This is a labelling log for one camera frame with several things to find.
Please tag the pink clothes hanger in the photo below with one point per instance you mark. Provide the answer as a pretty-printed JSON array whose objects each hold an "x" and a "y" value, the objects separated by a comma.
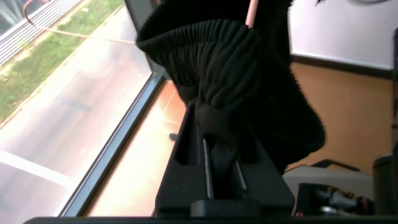
[{"x": 252, "y": 14}]

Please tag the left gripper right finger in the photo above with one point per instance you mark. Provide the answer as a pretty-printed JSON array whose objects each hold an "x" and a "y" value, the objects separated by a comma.
[{"x": 270, "y": 189}]

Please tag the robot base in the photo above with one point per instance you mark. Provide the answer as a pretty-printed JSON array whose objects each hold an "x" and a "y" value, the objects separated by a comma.
[{"x": 326, "y": 177}]

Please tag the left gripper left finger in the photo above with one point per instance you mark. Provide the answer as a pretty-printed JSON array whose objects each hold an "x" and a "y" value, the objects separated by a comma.
[{"x": 180, "y": 186}]

